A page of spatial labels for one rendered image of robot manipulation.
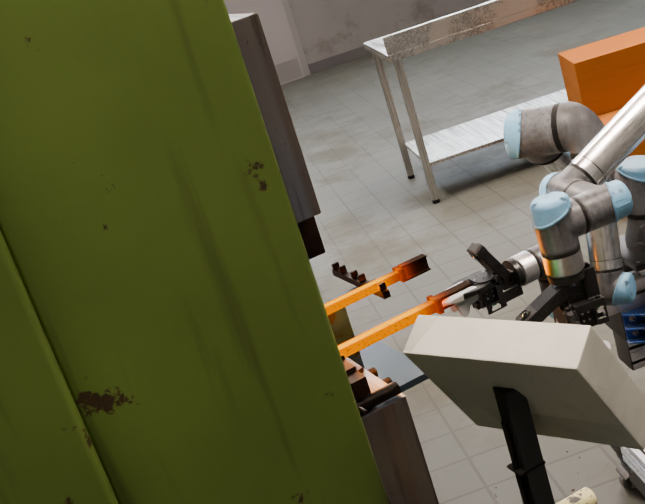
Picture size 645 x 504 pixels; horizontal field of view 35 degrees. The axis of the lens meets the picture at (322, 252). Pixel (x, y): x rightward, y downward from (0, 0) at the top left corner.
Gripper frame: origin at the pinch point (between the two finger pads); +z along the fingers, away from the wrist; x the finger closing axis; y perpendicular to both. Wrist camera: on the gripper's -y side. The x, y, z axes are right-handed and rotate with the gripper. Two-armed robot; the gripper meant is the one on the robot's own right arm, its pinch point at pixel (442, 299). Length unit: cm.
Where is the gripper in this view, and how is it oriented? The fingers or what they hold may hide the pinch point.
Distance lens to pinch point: 236.1
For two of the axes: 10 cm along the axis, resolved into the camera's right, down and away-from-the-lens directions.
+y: 3.0, 9.0, 3.3
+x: -4.0, -1.9, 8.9
